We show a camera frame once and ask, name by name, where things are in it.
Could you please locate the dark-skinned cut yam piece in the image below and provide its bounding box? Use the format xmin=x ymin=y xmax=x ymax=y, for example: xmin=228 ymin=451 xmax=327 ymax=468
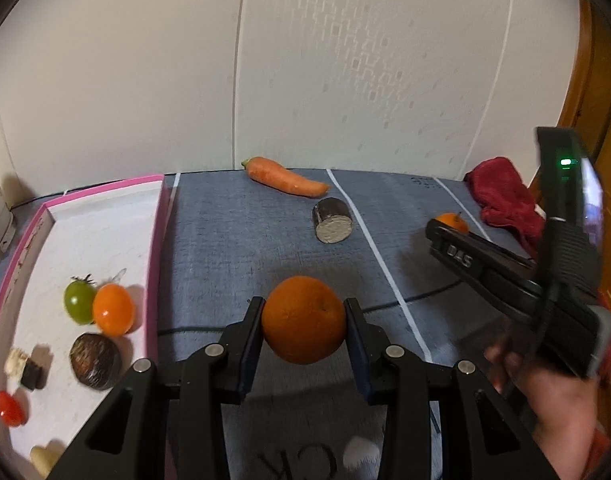
xmin=312 ymin=197 xmax=354 ymax=246

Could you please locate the red cherry tomato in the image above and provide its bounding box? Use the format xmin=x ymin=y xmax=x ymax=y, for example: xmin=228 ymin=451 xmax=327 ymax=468
xmin=0 ymin=391 xmax=27 ymax=428

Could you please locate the dark and white food chunk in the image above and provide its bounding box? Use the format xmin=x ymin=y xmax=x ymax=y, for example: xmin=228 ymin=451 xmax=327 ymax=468
xmin=4 ymin=347 xmax=49 ymax=392

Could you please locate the beige small potato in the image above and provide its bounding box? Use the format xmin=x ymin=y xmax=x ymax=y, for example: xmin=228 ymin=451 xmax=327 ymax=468
xmin=30 ymin=444 xmax=64 ymax=479

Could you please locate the dark brown avocado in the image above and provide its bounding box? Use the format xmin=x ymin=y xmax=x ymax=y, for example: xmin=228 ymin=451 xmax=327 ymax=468
xmin=69 ymin=332 xmax=123 ymax=391

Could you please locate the green tomato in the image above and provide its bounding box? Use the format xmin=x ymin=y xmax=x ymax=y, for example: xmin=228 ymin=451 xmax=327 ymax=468
xmin=63 ymin=274 xmax=98 ymax=325

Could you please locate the orange tomato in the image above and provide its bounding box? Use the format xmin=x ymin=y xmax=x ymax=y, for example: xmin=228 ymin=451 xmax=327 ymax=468
xmin=92 ymin=283 xmax=136 ymax=337

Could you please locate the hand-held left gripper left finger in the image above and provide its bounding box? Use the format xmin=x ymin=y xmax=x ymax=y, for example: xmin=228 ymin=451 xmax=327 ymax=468
xmin=60 ymin=296 xmax=266 ymax=480

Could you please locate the large orange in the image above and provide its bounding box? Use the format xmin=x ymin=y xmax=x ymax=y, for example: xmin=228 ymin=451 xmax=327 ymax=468
xmin=262 ymin=275 xmax=347 ymax=365

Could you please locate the person's right hand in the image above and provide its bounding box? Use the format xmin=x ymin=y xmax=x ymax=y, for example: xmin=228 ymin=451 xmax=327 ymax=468
xmin=484 ymin=332 xmax=611 ymax=480

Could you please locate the grey printed tablecloth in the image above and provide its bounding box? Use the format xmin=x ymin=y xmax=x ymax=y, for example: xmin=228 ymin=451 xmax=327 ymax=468
xmin=0 ymin=167 xmax=603 ymax=480

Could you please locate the wooden door frame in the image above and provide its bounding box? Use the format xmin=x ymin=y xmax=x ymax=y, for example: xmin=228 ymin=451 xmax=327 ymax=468
xmin=555 ymin=0 xmax=611 ymax=311

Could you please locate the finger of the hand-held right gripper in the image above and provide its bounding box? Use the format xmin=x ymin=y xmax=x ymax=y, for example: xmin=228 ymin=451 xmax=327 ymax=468
xmin=425 ymin=219 xmax=543 ymax=311

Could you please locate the orange carrot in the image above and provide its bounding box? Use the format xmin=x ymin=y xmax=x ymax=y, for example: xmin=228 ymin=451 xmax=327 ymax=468
xmin=242 ymin=156 xmax=331 ymax=197

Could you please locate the small orange mandarin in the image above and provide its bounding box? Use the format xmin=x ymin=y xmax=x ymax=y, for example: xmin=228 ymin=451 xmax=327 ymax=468
xmin=433 ymin=211 xmax=470 ymax=235

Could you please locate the red cloth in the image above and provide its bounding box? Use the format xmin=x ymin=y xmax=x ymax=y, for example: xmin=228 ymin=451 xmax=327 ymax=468
xmin=464 ymin=156 xmax=546 ymax=259

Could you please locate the pink shallow box tray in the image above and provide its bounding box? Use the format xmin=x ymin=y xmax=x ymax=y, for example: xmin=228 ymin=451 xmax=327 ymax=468
xmin=0 ymin=174 xmax=176 ymax=480

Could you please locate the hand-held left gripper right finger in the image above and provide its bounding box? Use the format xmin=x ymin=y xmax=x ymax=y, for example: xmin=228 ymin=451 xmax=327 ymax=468
xmin=343 ymin=297 xmax=557 ymax=480

